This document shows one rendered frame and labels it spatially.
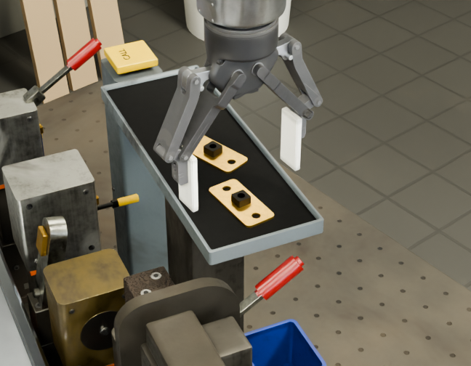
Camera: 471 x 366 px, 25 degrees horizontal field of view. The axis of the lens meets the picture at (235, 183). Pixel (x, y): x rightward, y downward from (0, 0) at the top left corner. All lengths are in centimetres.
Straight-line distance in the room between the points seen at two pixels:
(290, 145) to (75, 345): 34
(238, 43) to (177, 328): 28
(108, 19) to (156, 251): 204
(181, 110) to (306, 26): 294
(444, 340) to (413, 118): 185
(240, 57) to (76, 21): 254
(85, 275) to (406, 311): 68
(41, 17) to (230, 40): 247
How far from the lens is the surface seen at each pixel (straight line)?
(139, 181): 157
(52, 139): 215
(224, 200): 120
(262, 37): 104
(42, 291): 132
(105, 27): 362
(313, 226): 117
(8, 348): 128
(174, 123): 107
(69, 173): 134
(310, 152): 330
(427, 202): 314
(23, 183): 134
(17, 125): 157
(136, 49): 150
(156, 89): 140
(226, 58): 105
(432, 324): 174
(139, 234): 163
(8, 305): 133
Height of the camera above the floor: 190
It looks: 37 degrees down
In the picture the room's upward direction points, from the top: straight up
